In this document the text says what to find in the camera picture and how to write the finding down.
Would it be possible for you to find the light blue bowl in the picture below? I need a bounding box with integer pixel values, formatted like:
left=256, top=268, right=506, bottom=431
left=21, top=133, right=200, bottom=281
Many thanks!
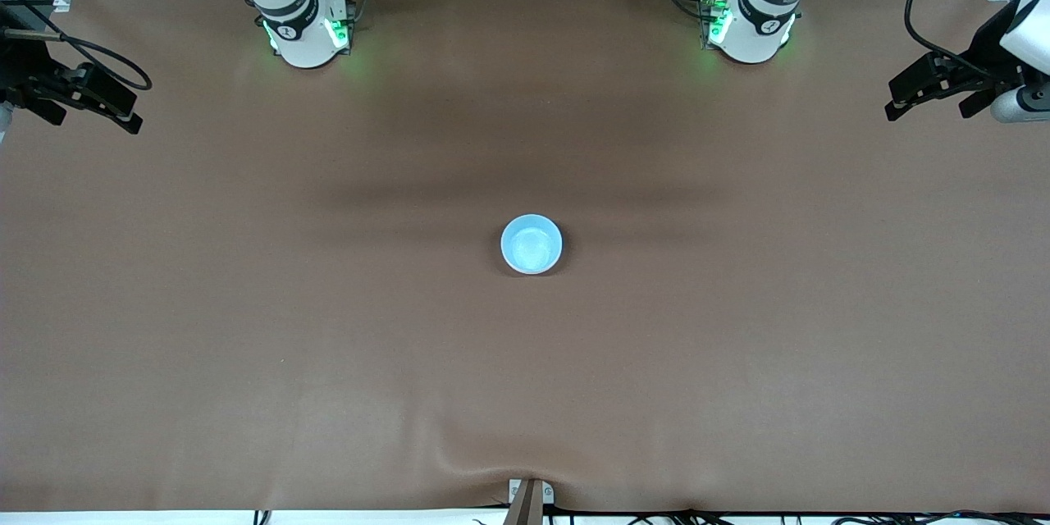
left=500, top=214, right=564, bottom=276

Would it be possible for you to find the brown table cover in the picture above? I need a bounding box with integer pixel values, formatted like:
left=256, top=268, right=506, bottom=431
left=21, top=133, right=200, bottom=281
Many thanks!
left=0, top=0, right=1050, bottom=514

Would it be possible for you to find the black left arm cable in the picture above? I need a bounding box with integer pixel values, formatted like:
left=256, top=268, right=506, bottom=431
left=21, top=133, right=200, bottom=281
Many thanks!
left=904, top=0, right=989, bottom=84

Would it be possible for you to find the metal clamp bracket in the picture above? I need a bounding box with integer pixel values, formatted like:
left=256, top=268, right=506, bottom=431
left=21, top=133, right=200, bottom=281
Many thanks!
left=507, top=478, right=555, bottom=525

